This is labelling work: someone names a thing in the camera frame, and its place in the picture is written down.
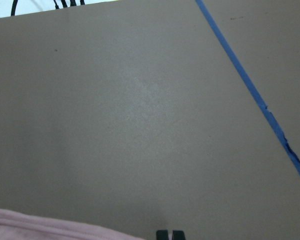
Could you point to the long blue tape line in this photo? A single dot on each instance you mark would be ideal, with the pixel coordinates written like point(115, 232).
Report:
point(270, 118)

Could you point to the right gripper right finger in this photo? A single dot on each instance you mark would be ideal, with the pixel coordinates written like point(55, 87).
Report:
point(178, 235)

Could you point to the pink Snoopy t-shirt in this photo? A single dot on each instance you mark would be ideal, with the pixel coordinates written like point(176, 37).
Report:
point(18, 226)

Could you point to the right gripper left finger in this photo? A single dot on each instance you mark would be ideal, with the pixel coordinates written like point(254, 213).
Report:
point(162, 235)

